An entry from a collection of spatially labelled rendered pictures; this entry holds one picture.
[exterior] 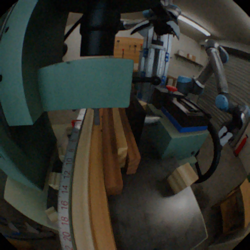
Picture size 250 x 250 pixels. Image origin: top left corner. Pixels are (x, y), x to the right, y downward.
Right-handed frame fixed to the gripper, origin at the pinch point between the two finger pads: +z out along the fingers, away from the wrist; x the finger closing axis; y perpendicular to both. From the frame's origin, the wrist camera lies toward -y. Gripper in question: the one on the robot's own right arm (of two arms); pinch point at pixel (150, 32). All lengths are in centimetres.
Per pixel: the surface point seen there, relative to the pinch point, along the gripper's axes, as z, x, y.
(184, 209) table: 32.4, -23.5, 0.4
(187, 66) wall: -243, 41, 303
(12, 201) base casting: 62, 5, -24
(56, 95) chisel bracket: 25.1, -0.3, -10.6
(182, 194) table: 31.0, -21.6, 2.4
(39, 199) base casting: 53, 1, -12
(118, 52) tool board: -139, 224, 163
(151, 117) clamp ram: 21.6, -7.7, 5.2
